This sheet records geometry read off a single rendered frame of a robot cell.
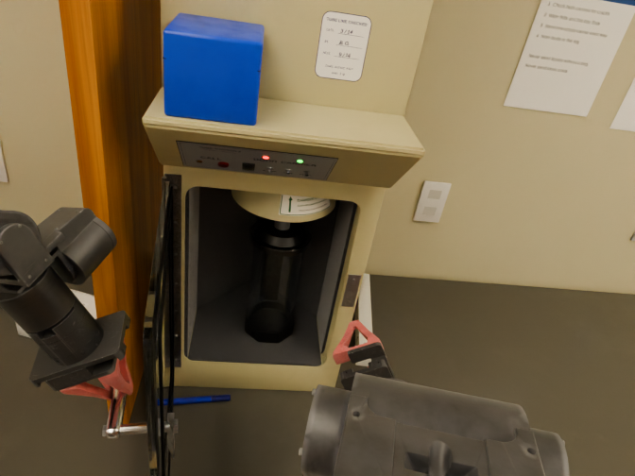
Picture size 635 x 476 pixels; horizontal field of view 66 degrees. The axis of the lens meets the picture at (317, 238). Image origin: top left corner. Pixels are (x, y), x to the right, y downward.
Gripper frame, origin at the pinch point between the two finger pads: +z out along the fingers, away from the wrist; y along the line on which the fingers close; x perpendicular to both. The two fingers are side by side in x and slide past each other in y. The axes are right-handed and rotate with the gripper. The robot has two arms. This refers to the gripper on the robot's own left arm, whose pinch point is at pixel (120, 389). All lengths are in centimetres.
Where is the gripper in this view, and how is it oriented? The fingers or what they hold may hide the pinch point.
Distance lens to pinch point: 67.5
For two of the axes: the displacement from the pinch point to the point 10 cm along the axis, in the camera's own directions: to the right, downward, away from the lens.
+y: -9.5, 3.1, 0.1
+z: 2.6, 7.4, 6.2
